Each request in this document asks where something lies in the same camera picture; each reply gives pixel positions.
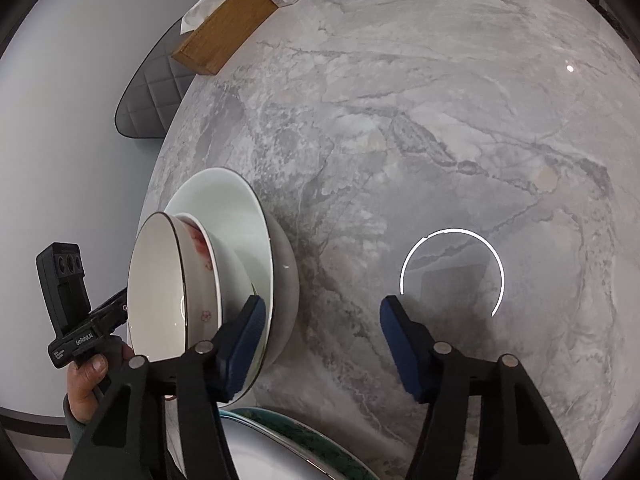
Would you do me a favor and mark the teal floral plate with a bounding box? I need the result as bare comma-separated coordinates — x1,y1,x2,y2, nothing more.
232,406,381,480

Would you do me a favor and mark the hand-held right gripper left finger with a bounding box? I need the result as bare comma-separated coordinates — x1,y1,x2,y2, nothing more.
62,294,267,480

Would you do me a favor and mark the large white bowl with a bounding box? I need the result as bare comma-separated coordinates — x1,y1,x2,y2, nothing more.
164,167,301,401

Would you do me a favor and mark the small white bowl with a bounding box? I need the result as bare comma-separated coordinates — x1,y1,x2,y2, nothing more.
175,213,253,321

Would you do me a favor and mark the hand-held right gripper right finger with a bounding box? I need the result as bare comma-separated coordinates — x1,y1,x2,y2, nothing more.
379,295,581,480

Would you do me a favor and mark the wooden tissue box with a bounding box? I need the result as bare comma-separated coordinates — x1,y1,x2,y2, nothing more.
170,0,278,76

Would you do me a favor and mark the grey rimmed plate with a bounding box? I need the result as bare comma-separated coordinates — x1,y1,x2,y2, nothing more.
220,412,331,480

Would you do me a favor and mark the person's left forearm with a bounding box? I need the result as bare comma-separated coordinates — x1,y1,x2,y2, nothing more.
62,394,101,461

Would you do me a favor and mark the white tissue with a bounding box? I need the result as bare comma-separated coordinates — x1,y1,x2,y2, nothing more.
180,0,231,36

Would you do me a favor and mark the person's left hand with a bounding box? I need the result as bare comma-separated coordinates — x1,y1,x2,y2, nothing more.
65,342,136,424

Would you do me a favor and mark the cream floral bowl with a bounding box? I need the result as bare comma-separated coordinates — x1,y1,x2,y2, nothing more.
126,211,223,363

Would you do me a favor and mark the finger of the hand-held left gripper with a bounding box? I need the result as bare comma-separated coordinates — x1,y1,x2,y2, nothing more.
90,287,129,323

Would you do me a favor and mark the grey quilted chair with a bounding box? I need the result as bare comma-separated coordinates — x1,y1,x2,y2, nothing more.
114,15,198,139

